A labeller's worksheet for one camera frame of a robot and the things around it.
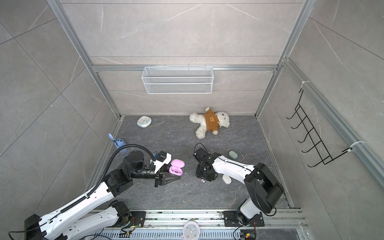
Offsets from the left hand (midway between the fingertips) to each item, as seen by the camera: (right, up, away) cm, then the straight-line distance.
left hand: (179, 171), depth 63 cm
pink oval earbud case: (-1, +2, -1) cm, 2 cm away
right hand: (+9, -10, +24) cm, 27 cm away
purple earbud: (+11, -12, +23) cm, 28 cm away
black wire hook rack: (+62, +9, +2) cm, 63 cm away
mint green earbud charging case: (+32, +1, +33) cm, 46 cm away
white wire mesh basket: (-5, +51, +38) cm, 64 cm away
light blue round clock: (-33, +23, +51) cm, 65 cm away
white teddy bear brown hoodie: (+17, +23, +44) cm, 53 cm away
